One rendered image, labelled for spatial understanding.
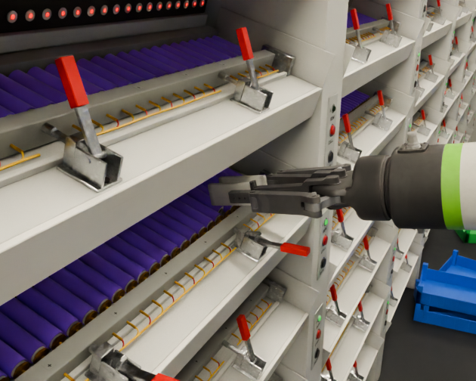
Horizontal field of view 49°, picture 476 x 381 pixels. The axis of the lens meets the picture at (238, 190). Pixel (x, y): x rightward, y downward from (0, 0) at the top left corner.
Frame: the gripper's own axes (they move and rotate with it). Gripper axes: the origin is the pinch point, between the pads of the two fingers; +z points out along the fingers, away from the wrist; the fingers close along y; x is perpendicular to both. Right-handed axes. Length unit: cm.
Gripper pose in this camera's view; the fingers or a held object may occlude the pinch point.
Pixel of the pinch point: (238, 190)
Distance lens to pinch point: 69.8
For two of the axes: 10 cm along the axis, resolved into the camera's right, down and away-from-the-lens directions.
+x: 1.8, 9.4, 2.8
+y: -4.7, 3.3, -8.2
